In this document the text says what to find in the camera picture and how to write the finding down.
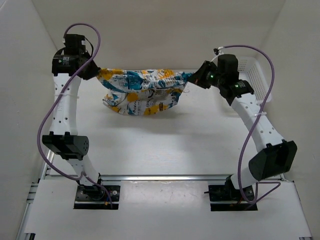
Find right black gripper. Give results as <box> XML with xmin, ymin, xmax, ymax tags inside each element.
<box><xmin>187</xmin><ymin>61</ymin><xmax>225</xmax><ymax>90</ymax></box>

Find white patterned printed shorts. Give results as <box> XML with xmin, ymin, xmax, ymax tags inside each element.
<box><xmin>96</xmin><ymin>68</ymin><xmax>193</xmax><ymax>116</ymax></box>

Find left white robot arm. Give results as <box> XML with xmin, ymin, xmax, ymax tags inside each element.
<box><xmin>41</xmin><ymin>34</ymin><xmax>105</xmax><ymax>200</ymax></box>

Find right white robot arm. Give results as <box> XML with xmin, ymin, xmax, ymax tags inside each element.
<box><xmin>187</xmin><ymin>54</ymin><xmax>298</xmax><ymax>200</ymax></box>

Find white perforated plastic basket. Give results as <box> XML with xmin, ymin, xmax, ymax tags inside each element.
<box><xmin>237</xmin><ymin>56</ymin><xmax>269</xmax><ymax>104</ymax></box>

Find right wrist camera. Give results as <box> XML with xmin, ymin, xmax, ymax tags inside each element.
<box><xmin>213</xmin><ymin>46</ymin><xmax>224</xmax><ymax>56</ymax></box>

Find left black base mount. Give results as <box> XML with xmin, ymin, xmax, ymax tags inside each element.
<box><xmin>73</xmin><ymin>184</ymin><xmax>121</xmax><ymax>210</ymax></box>

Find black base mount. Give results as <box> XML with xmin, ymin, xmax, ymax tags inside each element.
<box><xmin>204</xmin><ymin>176</ymin><xmax>258</xmax><ymax>212</ymax></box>
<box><xmin>73</xmin><ymin>184</ymin><xmax>121</xmax><ymax>210</ymax></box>

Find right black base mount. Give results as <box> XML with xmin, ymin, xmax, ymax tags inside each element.
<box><xmin>204</xmin><ymin>176</ymin><xmax>258</xmax><ymax>212</ymax></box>

